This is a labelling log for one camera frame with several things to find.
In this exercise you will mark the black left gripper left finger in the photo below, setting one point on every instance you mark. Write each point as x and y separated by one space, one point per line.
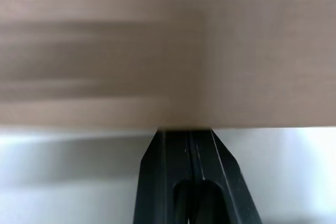
160 182

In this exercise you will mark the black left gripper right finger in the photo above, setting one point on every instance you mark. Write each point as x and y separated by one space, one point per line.
223 182

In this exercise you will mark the brown cardboard box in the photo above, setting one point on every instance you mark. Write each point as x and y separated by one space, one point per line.
168 51

